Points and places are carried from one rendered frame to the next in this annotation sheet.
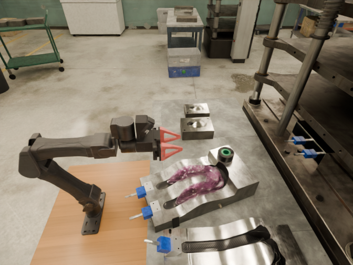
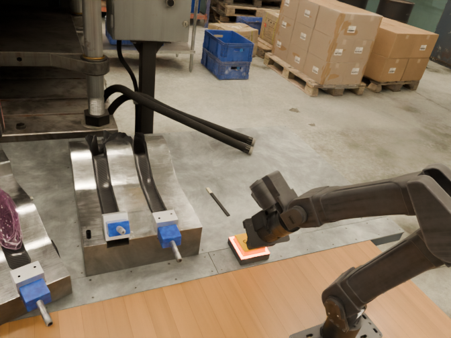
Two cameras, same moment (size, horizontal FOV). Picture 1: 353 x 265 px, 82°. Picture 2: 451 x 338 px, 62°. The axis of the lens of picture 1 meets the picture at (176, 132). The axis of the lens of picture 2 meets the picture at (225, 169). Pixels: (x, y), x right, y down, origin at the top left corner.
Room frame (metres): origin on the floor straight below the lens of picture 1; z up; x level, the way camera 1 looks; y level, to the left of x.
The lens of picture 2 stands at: (0.34, 0.65, 1.47)
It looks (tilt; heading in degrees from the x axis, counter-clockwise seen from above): 32 degrees down; 246
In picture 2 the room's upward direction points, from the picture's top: 9 degrees clockwise
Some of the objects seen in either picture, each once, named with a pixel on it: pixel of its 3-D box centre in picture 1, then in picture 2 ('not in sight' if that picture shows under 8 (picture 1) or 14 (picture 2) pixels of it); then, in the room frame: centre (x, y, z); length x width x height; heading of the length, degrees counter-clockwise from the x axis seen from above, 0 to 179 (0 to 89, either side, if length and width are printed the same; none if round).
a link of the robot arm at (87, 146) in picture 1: (69, 153); not in sight; (0.49, 0.36, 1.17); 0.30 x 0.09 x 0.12; 96
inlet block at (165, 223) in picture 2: not in sight; (170, 239); (0.19, 0.06, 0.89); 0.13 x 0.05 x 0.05; 95
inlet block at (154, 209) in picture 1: (144, 213); (37, 298); (0.45, 0.13, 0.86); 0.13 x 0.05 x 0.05; 111
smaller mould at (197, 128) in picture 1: (196, 128); not in sight; (1.05, -0.13, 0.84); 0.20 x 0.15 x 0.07; 94
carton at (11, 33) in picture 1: (7, 27); not in sight; (6.82, 5.14, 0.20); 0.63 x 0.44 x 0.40; 0
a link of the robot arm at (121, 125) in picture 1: (116, 134); not in sight; (0.51, 0.19, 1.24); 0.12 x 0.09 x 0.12; 96
